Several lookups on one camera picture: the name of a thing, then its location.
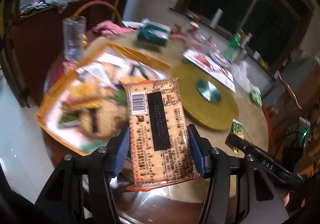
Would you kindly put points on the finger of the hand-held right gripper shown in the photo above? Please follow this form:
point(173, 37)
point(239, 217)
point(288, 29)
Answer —
point(270, 164)

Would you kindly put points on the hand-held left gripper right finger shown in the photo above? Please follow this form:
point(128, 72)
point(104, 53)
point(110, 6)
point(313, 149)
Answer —
point(198, 154)

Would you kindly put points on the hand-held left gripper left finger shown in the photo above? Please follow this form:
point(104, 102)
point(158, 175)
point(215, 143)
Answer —
point(121, 151)

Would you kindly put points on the clear rice cracker packet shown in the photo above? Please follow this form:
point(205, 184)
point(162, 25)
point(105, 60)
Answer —
point(105, 114)

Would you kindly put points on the green pea packet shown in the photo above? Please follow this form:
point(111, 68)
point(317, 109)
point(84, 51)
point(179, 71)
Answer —
point(237, 129)

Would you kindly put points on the orange cracker packet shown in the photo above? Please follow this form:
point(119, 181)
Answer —
point(132, 80)
point(160, 124)

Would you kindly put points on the small green snack packet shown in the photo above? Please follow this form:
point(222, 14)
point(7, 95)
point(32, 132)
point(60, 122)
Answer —
point(66, 120)

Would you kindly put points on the yellow snack packet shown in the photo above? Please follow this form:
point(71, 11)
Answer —
point(83, 90)

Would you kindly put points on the golden tray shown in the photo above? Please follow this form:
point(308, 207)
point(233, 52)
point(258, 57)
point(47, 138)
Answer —
point(145, 55)

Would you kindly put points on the wooden chair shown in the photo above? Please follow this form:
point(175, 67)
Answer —
point(290, 91)

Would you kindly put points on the green cloth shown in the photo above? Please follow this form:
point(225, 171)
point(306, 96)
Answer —
point(256, 96)

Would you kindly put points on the yellow box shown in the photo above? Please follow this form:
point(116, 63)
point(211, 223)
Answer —
point(264, 63)

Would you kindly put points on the printed flyer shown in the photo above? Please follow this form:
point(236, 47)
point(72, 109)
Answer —
point(200, 60)

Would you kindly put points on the patterned bowl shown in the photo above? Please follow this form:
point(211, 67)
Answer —
point(220, 60)

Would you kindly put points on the white cup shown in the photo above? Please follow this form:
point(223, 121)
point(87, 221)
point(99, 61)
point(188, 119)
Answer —
point(256, 55)

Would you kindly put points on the clear plastic container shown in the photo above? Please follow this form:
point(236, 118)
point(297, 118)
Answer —
point(200, 43)

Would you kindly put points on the green plastic bottle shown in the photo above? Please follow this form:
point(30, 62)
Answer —
point(233, 44)

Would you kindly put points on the teal tissue pack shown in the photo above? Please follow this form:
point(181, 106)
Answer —
point(152, 35)

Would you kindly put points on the clear plastic cup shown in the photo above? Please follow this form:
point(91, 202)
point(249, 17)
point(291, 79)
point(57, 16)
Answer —
point(73, 39)

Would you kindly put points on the pink cloth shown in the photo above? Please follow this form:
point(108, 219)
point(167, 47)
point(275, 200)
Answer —
point(110, 28)

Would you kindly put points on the white paper roll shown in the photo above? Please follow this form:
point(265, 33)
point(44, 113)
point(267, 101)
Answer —
point(216, 18)

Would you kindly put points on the dark wooden cabinet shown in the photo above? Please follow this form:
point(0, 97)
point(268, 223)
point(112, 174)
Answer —
point(32, 46)

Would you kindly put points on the rattan chair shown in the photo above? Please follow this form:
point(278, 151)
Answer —
point(97, 2)

